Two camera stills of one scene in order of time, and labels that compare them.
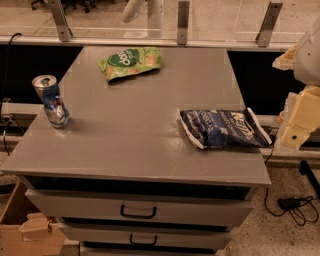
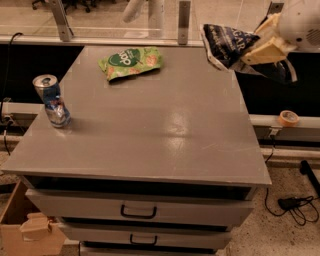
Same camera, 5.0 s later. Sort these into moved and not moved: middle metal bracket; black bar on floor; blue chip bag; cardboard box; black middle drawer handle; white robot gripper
Moved: white robot gripper; blue chip bag
Not moved: cardboard box; black bar on floor; middle metal bracket; black middle drawer handle
